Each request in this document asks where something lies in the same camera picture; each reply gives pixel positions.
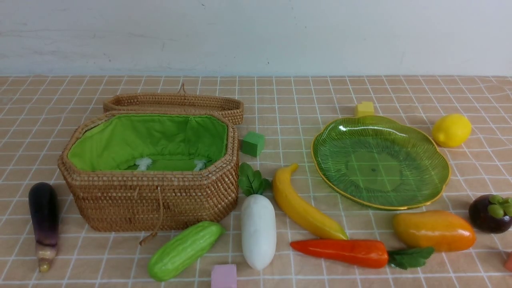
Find yellow toy banana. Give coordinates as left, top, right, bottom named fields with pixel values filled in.
left=272, top=163, right=349, bottom=240

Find white toy radish green leaves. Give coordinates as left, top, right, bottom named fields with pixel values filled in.
left=238, top=162, right=277, bottom=270

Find green toy cucumber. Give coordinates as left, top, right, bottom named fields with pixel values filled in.
left=147, top=221, right=226, bottom=282

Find orange toy carrot green leaves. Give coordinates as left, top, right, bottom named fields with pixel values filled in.
left=290, top=239, right=435, bottom=270

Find yellow toy lemon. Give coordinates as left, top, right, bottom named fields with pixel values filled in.
left=432, top=114, right=472, bottom=148

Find orange yellow toy mango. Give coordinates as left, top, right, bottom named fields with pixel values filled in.
left=392, top=211, right=476, bottom=253

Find purple toy eggplant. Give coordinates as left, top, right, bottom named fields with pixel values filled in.
left=28, top=182, right=59, bottom=273

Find dark purple toy mangosteen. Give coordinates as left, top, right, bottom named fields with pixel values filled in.
left=468, top=194, right=512, bottom=234

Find green foam cube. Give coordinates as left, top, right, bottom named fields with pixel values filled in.
left=241, top=131, right=265, bottom=158

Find woven wicker basket lid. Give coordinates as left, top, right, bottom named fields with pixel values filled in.
left=103, top=84, right=244, bottom=125

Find woven wicker basket green lining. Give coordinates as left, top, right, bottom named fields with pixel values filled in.
left=58, top=110, right=240, bottom=233

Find yellow foam cube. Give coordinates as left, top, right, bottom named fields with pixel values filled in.
left=354, top=101, right=375, bottom=117

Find green glass leaf plate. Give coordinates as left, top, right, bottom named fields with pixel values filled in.
left=310, top=116, right=450, bottom=211

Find pink foam cube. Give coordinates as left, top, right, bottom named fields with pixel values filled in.
left=211, top=264, right=237, bottom=288

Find orange foam cube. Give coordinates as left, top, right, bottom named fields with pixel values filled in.
left=504, top=252, right=512, bottom=273

